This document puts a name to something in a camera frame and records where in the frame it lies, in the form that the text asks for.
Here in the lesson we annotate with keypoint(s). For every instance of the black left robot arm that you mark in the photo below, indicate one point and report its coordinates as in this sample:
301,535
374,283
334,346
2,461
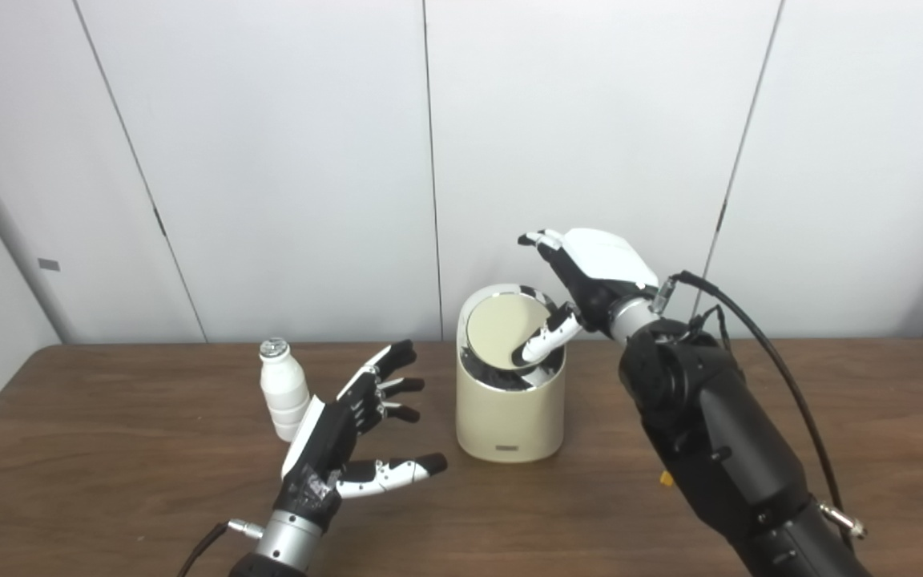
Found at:
289,541

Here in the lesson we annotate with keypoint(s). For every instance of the black bin liner bag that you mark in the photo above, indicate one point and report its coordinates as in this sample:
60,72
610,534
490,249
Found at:
485,378

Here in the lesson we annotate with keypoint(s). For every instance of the small white plastic bottle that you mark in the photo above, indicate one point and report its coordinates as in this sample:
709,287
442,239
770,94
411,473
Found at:
284,393

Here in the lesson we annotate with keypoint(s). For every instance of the round cream bin lid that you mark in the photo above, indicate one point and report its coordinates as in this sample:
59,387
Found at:
497,328

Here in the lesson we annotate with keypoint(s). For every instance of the white and black right hand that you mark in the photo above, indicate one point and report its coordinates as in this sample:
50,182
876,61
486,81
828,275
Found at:
602,264

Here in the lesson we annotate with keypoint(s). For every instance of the cream-colored bin body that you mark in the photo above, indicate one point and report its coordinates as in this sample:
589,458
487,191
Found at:
509,425

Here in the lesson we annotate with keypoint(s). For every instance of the white and black left hand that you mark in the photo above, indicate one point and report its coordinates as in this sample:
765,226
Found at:
325,449

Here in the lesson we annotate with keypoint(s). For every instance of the small grey wall label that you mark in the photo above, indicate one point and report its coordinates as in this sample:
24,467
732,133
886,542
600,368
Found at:
48,264

